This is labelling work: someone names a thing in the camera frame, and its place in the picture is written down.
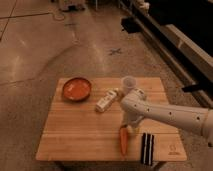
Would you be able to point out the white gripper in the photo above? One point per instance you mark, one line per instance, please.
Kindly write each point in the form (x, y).
(133, 120)

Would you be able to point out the orange pepper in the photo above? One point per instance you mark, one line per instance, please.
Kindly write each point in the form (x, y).
(123, 140)

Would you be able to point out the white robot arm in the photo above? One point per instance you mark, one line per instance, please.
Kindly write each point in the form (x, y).
(192, 119)

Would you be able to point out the wooden folding table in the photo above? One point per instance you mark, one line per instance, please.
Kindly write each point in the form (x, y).
(76, 132)

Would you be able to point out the white bottle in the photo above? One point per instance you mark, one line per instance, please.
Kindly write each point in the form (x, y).
(105, 102)

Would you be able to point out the translucent plastic cup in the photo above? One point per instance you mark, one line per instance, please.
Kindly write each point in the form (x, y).
(128, 84)

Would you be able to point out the orange bowl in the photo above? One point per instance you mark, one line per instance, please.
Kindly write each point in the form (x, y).
(76, 89)

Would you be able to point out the black box on floor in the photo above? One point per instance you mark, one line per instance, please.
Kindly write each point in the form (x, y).
(129, 25)

